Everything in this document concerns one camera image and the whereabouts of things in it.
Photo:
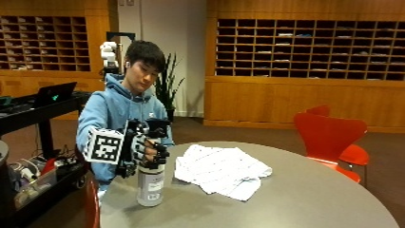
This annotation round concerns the grey spray bottle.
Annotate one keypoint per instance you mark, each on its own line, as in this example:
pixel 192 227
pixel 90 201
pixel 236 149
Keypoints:
pixel 150 186

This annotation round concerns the white marker cube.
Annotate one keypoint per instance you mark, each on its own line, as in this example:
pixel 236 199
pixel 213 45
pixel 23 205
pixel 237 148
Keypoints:
pixel 102 146

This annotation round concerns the white cloth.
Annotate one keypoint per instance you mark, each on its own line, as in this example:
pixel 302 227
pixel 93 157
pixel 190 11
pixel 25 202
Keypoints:
pixel 221 172

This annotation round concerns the the person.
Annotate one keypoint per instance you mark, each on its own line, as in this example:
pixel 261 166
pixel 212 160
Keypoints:
pixel 121 104

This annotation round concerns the red chair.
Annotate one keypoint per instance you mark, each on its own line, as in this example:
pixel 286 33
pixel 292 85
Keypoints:
pixel 329 136
pixel 90 202
pixel 337 133

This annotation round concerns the green potted plant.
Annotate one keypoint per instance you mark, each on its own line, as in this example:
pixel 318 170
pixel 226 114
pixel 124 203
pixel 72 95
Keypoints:
pixel 168 85

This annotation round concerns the black cart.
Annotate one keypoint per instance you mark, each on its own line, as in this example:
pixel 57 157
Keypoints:
pixel 37 148

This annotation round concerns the black laptop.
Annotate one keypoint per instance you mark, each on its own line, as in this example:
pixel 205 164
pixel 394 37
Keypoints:
pixel 54 94

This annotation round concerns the clear plastic bin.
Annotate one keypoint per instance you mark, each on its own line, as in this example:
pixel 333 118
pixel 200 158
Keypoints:
pixel 30 185

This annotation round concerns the wooden pigeonhole shelf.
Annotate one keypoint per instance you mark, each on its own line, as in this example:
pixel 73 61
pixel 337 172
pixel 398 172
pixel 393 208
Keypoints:
pixel 44 42
pixel 309 49

